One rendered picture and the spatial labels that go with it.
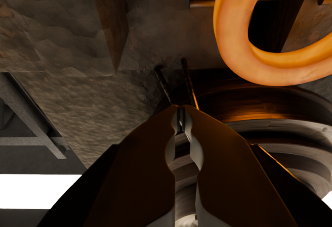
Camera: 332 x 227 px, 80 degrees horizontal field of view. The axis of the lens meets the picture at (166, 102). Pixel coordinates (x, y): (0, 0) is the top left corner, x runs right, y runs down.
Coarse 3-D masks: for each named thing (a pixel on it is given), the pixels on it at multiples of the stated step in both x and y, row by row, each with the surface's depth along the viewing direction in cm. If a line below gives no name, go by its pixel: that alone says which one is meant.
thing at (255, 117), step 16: (224, 96) 33; (240, 96) 32; (256, 96) 32; (272, 96) 32; (288, 96) 32; (208, 112) 32; (224, 112) 31; (240, 112) 30; (256, 112) 30; (272, 112) 30; (288, 112) 30; (304, 112) 30; (320, 112) 32; (240, 128) 29; (256, 128) 29; (272, 128) 29; (288, 128) 29; (304, 128) 29; (320, 128) 29; (176, 144) 33
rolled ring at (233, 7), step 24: (216, 0) 21; (240, 0) 18; (216, 24) 21; (240, 24) 20; (240, 48) 22; (312, 48) 24; (240, 72) 25; (264, 72) 24; (288, 72) 24; (312, 72) 24
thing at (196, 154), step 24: (192, 120) 10; (216, 120) 10; (192, 144) 10; (216, 144) 9; (240, 144) 9; (216, 168) 8; (240, 168) 8; (216, 192) 7; (240, 192) 7; (264, 192) 7; (216, 216) 6; (240, 216) 6; (264, 216) 6; (288, 216) 6
